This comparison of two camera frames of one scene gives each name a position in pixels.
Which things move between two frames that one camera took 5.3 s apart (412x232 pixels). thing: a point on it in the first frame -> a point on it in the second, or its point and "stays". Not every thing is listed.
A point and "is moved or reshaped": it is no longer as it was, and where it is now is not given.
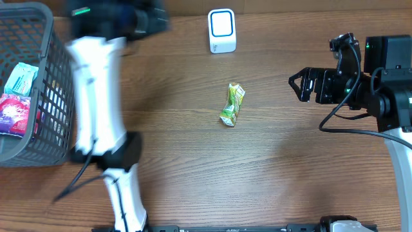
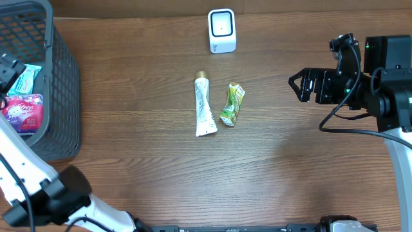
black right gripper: x=324 y=77 stays
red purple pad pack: x=14 y=115 is moved or reshaped
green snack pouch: x=235 y=96 stays
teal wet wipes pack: x=20 y=81 stays
